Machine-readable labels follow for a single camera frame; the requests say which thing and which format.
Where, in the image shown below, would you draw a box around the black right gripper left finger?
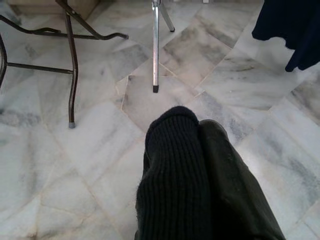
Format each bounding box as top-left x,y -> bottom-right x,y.
134,105 -> 214,240

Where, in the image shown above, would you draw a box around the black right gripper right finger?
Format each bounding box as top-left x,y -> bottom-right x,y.
198,119 -> 288,240

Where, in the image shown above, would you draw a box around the silver metal clothes rack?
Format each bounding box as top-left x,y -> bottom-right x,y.
151,0 -> 176,94

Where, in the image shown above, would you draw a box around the navy t-shirt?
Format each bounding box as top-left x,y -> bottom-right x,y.
251,0 -> 320,73

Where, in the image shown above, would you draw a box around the light wooden cabinet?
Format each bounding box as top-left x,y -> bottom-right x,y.
9,0 -> 101,21

